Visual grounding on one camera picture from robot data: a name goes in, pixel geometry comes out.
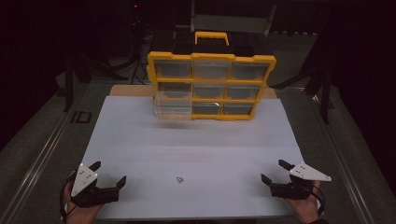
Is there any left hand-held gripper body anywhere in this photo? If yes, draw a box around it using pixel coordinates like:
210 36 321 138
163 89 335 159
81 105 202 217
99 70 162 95
70 162 120 209

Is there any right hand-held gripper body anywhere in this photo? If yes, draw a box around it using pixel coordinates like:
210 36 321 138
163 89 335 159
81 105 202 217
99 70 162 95
270 161 332 200

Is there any clear plastic drawer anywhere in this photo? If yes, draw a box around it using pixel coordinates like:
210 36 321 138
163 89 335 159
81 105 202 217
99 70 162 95
153 91 192 121

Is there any person's left hand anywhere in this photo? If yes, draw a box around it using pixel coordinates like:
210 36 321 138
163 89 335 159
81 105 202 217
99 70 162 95
63 181 104 224

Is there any person's right hand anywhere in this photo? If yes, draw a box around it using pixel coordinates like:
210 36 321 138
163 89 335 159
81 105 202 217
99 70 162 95
284 181 321 224

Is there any white board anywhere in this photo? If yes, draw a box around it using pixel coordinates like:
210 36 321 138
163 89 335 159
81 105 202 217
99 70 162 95
81 95 307 220

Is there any black metal stand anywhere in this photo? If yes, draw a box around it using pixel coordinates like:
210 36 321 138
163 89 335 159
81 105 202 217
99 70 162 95
270 59 336 125
63 50 129 113

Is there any wooden board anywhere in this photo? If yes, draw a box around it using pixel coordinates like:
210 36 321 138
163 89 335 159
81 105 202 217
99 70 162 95
108 84 278 100

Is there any group of clear cabinet drawers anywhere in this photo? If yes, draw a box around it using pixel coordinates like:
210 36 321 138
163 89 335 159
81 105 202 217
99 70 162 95
154 60 270 116

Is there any yellow black organizer cabinet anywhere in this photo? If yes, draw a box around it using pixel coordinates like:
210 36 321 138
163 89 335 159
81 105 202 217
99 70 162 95
147 31 277 122

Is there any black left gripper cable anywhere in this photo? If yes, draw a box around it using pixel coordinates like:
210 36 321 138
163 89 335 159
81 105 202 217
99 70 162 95
59 172 78 222

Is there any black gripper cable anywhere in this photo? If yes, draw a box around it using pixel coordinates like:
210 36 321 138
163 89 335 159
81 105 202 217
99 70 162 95
59 172 78 222
310 186 327 217

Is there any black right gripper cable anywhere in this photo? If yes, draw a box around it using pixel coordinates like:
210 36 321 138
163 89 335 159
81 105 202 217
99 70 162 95
310 186 327 217

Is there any metal rail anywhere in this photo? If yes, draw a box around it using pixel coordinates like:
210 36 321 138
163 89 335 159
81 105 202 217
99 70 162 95
0 88 90 224
306 92 376 224

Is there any black tripod with cables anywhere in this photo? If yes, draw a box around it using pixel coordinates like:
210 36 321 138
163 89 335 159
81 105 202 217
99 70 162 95
122 0 152 86

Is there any grey metal chair frame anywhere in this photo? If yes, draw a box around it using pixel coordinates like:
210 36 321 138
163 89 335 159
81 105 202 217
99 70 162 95
189 0 278 37

